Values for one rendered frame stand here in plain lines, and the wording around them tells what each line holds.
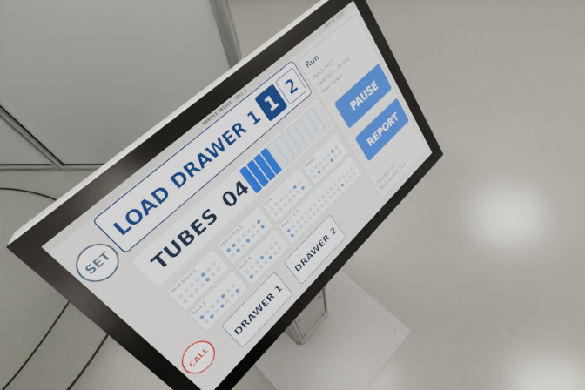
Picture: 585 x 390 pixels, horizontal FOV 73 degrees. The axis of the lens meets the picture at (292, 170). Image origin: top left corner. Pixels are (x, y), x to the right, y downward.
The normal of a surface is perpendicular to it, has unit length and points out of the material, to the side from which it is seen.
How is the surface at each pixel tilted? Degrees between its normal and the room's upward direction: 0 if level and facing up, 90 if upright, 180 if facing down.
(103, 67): 90
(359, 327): 3
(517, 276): 0
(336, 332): 3
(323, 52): 50
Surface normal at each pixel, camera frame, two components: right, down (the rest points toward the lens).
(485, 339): -0.10, -0.52
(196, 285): 0.48, 0.09
